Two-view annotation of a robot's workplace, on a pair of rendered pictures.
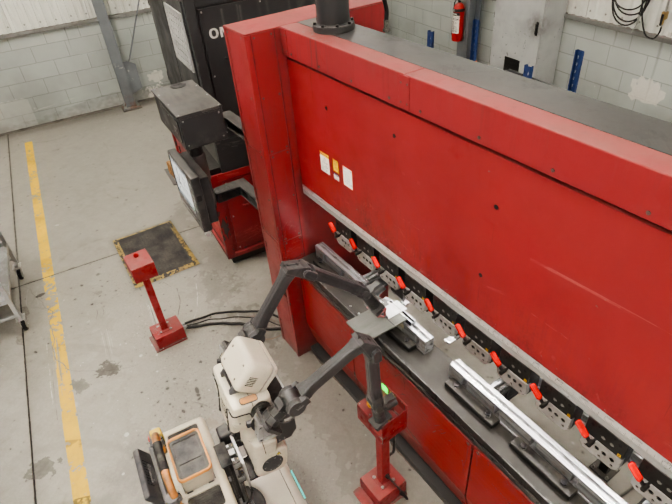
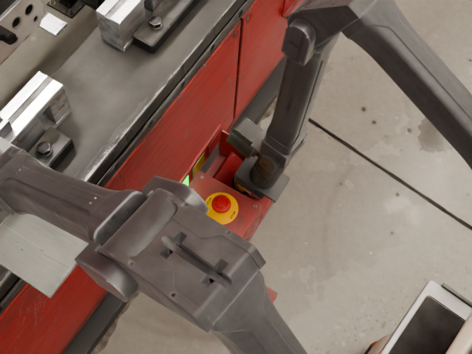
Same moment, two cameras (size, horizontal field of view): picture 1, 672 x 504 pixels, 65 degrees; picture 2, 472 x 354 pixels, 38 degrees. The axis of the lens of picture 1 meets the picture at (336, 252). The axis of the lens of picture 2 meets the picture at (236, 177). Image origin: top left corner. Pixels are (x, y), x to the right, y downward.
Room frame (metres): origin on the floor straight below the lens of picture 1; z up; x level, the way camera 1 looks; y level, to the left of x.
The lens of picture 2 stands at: (1.88, 0.36, 2.06)
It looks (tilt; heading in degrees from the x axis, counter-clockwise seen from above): 64 degrees down; 238
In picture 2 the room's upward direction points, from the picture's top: 6 degrees clockwise
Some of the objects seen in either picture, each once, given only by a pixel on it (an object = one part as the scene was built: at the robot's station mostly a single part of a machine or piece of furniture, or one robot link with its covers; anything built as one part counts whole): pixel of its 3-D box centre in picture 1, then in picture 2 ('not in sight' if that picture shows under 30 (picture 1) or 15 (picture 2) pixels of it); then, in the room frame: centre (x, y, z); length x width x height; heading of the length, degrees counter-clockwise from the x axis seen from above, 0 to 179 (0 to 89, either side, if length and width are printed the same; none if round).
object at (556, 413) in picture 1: (561, 400); not in sight; (1.19, -0.80, 1.26); 0.15 x 0.09 x 0.17; 31
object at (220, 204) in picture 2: not in sight; (220, 206); (1.61, -0.12, 0.79); 0.04 x 0.04 x 0.04
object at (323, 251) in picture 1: (341, 268); not in sight; (2.51, -0.02, 0.92); 0.50 x 0.06 x 0.10; 31
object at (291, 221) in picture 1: (324, 198); not in sight; (2.96, 0.05, 1.15); 0.85 x 0.25 x 2.30; 121
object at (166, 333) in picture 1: (153, 299); not in sight; (2.95, 1.38, 0.41); 0.25 x 0.20 x 0.83; 121
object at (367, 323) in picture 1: (376, 321); (22, 212); (1.96, -0.18, 1.00); 0.26 x 0.18 x 0.01; 121
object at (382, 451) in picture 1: (382, 452); not in sight; (1.57, -0.16, 0.39); 0.05 x 0.05 x 0.54; 33
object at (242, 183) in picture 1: (241, 199); not in sight; (3.01, 0.60, 1.18); 0.40 x 0.24 x 0.07; 31
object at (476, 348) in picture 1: (482, 338); not in sight; (1.54, -0.60, 1.26); 0.15 x 0.09 x 0.17; 31
